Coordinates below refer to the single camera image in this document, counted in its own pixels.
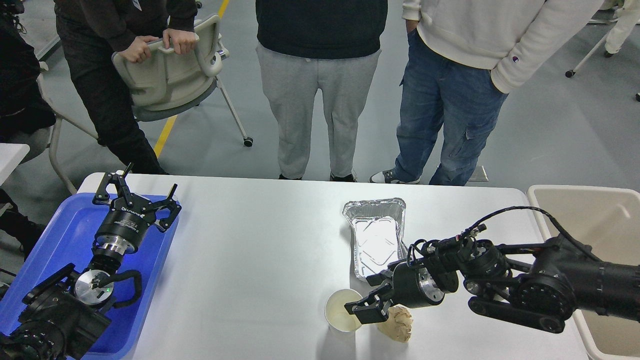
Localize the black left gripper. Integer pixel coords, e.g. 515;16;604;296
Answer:
92;163;182;255

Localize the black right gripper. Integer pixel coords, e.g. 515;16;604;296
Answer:
343;260;445;324

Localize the white paper cup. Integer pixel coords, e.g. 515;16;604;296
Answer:
324;288;362;334

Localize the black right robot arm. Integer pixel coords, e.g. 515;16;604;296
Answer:
344;215;639;334

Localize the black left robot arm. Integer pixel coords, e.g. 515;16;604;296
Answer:
1;173;182;360

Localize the crumpled brown paper ball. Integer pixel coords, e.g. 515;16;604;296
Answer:
375;305;413;343

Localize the aluminium foil tray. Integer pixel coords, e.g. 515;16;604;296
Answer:
342;197;408;282

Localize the blue plastic tray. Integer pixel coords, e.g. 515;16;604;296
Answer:
0;193;179;360

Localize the beige office chair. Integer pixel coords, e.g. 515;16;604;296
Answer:
111;13;254;147

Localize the grey chair at left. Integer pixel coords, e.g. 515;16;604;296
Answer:
37;61;99;195

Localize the white side table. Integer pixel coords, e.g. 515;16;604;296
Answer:
0;143;30;185

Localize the seated person at left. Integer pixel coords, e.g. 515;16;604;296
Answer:
0;0;57;256

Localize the person in black clothes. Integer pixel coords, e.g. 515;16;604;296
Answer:
54;0;198;174

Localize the person in grey sweatpants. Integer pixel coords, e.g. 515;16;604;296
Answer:
254;0;388;182

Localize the beige plastic bin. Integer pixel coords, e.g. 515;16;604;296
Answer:
526;185;640;360

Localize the person in blue jeans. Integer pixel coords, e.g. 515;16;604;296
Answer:
369;0;602;186

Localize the chair leg with castor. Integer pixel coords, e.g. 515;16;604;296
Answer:
564;32;609;79

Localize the person in white, far right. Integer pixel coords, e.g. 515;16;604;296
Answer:
603;0;640;59

